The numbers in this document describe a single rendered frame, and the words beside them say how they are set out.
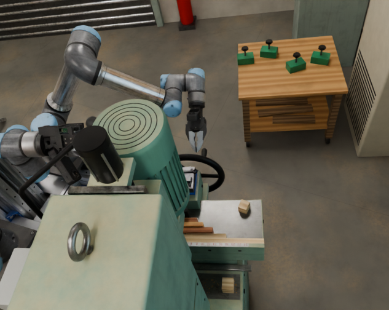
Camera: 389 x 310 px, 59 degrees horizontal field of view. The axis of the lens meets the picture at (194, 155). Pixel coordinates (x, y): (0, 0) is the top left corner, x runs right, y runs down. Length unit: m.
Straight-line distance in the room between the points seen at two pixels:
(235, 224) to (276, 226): 1.02
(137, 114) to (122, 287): 0.38
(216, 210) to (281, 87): 1.17
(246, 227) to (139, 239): 0.71
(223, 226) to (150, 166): 0.57
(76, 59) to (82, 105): 2.02
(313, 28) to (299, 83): 0.82
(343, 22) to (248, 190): 1.50
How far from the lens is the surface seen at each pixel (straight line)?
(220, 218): 1.27
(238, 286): 1.28
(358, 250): 2.26
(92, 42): 1.42
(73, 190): 0.68
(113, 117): 0.79
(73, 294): 0.59
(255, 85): 2.27
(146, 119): 0.76
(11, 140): 1.09
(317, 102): 2.67
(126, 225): 0.60
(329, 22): 3.01
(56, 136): 1.00
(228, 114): 2.83
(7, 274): 0.71
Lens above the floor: 2.02
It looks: 51 degrees down
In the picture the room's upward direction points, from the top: 14 degrees counter-clockwise
